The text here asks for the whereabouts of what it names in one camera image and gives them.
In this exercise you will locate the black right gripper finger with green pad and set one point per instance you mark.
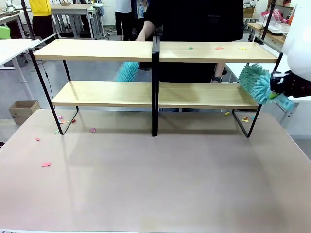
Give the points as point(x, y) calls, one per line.
point(277, 81)
point(274, 96)

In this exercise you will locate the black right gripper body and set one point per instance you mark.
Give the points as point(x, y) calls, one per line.
point(298, 87)

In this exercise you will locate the teal microfibre duster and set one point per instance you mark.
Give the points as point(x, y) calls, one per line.
point(255, 82)
point(127, 71)

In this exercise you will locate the person's left forearm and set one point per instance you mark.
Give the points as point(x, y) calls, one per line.
point(219, 70)

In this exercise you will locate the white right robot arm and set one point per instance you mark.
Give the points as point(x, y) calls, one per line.
point(298, 43)

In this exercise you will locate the person's right forearm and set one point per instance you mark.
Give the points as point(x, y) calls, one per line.
point(148, 30)

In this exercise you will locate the person's right hand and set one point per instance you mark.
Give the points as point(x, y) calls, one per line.
point(141, 37)

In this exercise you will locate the wooden table with clutter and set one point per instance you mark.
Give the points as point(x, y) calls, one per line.
point(274, 36)

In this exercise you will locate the black wristwatch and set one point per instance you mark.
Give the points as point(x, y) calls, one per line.
point(217, 78)

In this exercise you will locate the black stand pole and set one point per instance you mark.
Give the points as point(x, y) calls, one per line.
point(28, 21)
point(267, 21)

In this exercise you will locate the pink printed bag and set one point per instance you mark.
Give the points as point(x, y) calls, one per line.
point(278, 15)

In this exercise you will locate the small cardboard box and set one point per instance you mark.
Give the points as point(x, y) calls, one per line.
point(249, 12)

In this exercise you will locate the person in black shirt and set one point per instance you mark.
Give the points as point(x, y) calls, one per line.
point(194, 19)

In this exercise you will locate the person in white shirt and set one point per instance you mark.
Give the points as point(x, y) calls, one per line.
point(122, 17)

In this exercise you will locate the wooden top desk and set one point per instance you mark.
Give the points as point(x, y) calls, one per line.
point(70, 9)

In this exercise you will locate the person in yellow shirt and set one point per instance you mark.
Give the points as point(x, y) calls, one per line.
point(40, 12)

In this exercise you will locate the open cardboard box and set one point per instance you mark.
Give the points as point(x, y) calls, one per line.
point(23, 111)

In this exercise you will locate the grey desk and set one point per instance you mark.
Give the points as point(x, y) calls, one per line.
point(11, 17)

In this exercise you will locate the green chair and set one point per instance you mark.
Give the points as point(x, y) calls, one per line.
point(4, 32)

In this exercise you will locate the wooden shelf unit black frame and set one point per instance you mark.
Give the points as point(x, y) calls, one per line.
point(206, 52)
point(97, 49)

